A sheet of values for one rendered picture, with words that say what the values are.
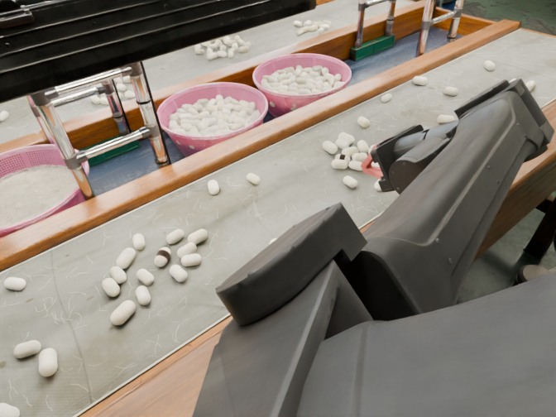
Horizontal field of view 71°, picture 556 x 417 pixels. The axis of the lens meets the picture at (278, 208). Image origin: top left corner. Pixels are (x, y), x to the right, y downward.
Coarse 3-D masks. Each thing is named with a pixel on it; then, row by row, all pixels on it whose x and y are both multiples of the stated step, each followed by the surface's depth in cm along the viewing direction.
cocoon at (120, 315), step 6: (126, 300) 55; (120, 306) 54; (126, 306) 54; (132, 306) 55; (114, 312) 53; (120, 312) 53; (126, 312) 54; (132, 312) 55; (114, 318) 53; (120, 318) 53; (126, 318) 54; (114, 324) 53; (120, 324) 54
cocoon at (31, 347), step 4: (32, 340) 52; (20, 344) 51; (24, 344) 51; (28, 344) 51; (32, 344) 51; (36, 344) 51; (40, 344) 52; (16, 348) 50; (20, 348) 50; (24, 348) 50; (28, 348) 51; (32, 348) 51; (36, 348) 51; (40, 348) 52; (16, 352) 50; (20, 352) 50; (24, 352) 50; (28, 352) 51; (32, 352) 51; (36, 352) 51; (16, 356) 50; (20, 356) 50; (24, 356) 51
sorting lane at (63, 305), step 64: (448, 64) 112; (512, 64) 110; (320, 128) 90; (384, 128) 88; (192, 192) 75; (256, 192) 74; (320, 192) 73; (384, 192) 72; (64, 256) 64; (0, 320) 56; (64, 320) 55; (128, 320) 55; (192, 320) 54; (0, 384) 49; (64, 384) 49
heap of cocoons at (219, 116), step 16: (176, 112) 99; (192, 112) 97; (208, 112) 100; (224, 112) 97; (240, 112) 96; (256, 112) 96; (176, 128) 94; (192, 128) 91; (208, 128) 91; (224, 128) 91; (240, 128) 93
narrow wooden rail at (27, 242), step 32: (480, 32) 122; (416, 64) 107; (352, 96) 95; (256, 128) 86; (288, 128) 86; (192, 160) 78; (224, 160) 79; (128, 192) 72; (160, 192) 73; (32, 224) 67; (64, 224) 66; (96, 224) 68; (0, 256) 61; (32, 256) 64
